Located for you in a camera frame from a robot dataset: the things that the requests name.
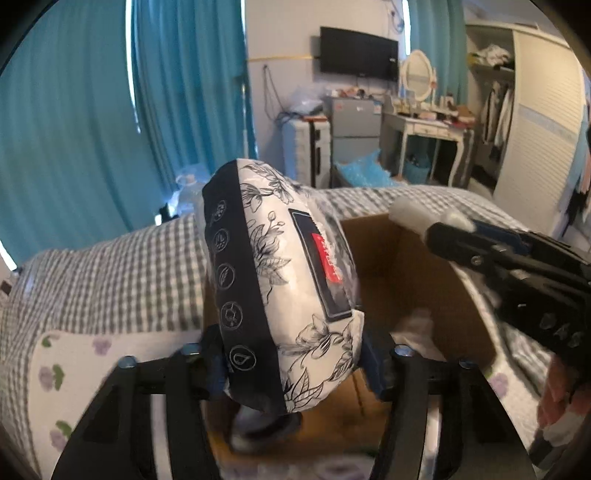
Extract white drawer cabinet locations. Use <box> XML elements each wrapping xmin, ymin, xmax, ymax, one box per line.
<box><xmin>281</xmin><ymin>117</ymin><xmax>331</xmax><ymax>189</ymax></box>

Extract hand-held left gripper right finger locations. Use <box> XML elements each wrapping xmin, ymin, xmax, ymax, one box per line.
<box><xmin>359</xmin><ymin>338</ymin><xmax>539</xmax><ymax>480</ymax></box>

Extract teal curtain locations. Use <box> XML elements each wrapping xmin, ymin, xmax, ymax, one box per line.
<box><xmin>0</xmin><ymin>0</ymin><xmax>160</xmax><ymax>265</ymax></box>
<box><xmin>131</xmin><ymin>0</ymin><xmax>258</xmax><ymax>217</ymax></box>
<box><xmin>409</xmin><ymin>0</ymin><xmax>470</xmax><ymax>108</ymax></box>

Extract black wall television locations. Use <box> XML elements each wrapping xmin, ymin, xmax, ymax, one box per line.
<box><xmin>320</xmin><ymin>26</ymin><xmax>400</xmax><ymax>83</ymax></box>

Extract grey checked bed sheet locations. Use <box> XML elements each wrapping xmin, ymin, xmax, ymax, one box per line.
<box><xmin>0</xmin><ymin>185</ymin><xmax>557</xmax><ymax>480</ymax></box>

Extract folded clothes pile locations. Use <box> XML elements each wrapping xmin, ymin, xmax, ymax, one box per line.
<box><xmin>468</xmin><ymin>44</ymin><xmax>515</xmax><ymax>71</ymax></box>

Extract cardboard box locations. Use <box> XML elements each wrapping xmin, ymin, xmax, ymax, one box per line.
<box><xmin>202</xmin><ymin>213</ymin><xmax>498</xmax><ymax>468</ymax></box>

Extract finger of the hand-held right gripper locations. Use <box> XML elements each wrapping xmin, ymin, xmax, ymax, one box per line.
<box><xmin>425</xmin><ymin>223</ymin><xmax>513</xmax><ymax>280</ymax></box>
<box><xmin>473</xmin><ymin>220</ymin><xmax>580</xmax><ymax>259</ymax></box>

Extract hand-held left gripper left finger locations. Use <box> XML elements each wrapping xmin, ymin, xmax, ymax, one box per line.
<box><xmin>51</xmin><ymin>325</ymin><xmax>229</xmax><ymax>480</ymax></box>

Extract white soft wad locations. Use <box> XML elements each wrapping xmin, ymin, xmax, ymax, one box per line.
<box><xmin>389</xmin><ymin>194</ymin><xmax>477</xmax><ymax>237</ymax></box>

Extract white wardrobe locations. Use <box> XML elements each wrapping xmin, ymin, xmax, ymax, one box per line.
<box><xmin>464</xmin><ymin>20</ymin><xmax>588</xmax><ymax>237</ymax></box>

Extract white cloth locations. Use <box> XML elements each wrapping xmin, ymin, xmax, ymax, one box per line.
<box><xmin>394</xmin><ymin>310</ymin><xmax>445</xmax><ymax>354</ymax></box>

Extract small grey fridge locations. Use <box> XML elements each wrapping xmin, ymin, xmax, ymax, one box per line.
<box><xmin>329</xmin><ymin>95</ymin><xmax>383</xmax><ymax>186</ymax></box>

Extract floral black-banded tissue pack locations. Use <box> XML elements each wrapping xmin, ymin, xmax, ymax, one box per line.
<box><xmin>196</xmin><ymin>158</ymin><xmax>366</xmax><ymax>415</ymax></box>

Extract oval white vanity mirror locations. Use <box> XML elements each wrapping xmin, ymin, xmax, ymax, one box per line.
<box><xmin>399</xmin><ymin>49</ymin><xmax>437</xmax><ymax>105</ymax></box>

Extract wall cable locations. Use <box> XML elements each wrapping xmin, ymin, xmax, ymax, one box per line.
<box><xmin>262</xmin><ymin>64</ymin><xmax>289</xmax><ymax>121</ymax></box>

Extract person's right hand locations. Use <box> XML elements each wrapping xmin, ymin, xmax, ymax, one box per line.
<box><xmin>538</xmin><ymin>357</ymin><xmax>591</xmax><ymax>430</ymax></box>

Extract clear plastic bag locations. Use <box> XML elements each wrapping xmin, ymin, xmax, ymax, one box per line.
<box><xmin>288</xmin><ymin>85</ymin><xmax>325</xmax><ymax>117</ymax></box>

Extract blue bubble wrap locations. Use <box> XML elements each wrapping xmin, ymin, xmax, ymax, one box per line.
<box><xmin>333</xmin><ymin>150</ymin><xmax>408</xmax><ymax>188</ymax></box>

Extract clear water bottle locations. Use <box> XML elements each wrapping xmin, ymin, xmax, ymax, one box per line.
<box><xmin>175</xmin><ymin>168</ymin><xmax>209</xmax><ymax>219</ymax></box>

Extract white floral quilt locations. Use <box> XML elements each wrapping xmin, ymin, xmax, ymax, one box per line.
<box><xmin>28</xmin><ymin>329</ymin><xmax>548</xmax><ymax>480</ymax></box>

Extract blue basket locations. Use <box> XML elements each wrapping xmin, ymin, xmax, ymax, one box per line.
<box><xmin>403</xmin><ymin>161</ymin><xmax>437</xmax><ymax>185</ymax></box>

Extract hanging clothes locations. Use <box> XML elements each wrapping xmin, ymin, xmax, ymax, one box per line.
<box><xmin>480</xmin><ymin>80</ymin><xmax>516</xmax><ymax>163</ymax></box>

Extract white dressing table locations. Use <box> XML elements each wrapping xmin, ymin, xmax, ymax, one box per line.
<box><xmin>379</xmin><ymin>95</ymin><xmax>476</xmax><ymax>188</ymax></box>

